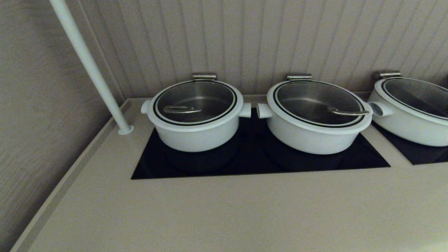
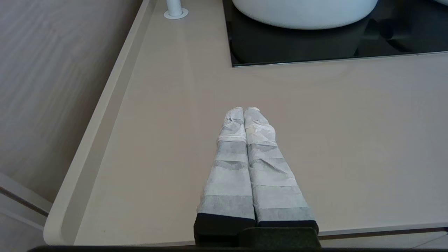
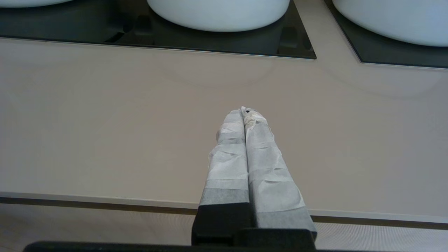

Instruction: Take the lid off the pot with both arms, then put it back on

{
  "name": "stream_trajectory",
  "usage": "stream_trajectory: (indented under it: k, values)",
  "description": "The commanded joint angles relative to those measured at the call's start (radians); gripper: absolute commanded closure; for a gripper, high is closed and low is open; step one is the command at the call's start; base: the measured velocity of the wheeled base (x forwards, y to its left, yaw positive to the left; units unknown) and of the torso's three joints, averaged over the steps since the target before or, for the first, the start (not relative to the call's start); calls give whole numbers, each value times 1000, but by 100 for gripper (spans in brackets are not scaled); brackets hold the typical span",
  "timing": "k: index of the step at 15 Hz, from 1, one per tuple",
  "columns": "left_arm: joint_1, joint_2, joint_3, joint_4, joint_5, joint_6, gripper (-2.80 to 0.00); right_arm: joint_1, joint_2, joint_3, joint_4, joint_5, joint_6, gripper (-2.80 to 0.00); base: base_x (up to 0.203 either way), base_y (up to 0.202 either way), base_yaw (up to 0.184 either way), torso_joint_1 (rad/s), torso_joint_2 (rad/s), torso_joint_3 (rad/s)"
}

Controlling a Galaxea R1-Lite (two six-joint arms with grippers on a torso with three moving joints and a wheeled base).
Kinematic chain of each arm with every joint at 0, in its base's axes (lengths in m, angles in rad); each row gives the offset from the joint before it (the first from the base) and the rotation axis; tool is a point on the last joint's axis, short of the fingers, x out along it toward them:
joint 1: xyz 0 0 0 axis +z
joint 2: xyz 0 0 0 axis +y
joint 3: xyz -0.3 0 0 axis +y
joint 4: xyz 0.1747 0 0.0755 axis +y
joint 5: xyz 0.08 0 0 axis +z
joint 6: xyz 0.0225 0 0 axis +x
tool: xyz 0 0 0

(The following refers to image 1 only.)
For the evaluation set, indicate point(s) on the white pot with steel insert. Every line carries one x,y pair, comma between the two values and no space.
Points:
196,140
413,133
308,143

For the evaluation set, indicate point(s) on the white support pole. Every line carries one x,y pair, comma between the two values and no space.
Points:
91,70

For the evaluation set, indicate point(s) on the steel hinge bracket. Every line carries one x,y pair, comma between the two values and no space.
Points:
299,77
388,75
204,76

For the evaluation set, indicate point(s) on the wide black glass cooktop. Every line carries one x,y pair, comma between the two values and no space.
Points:
245,164

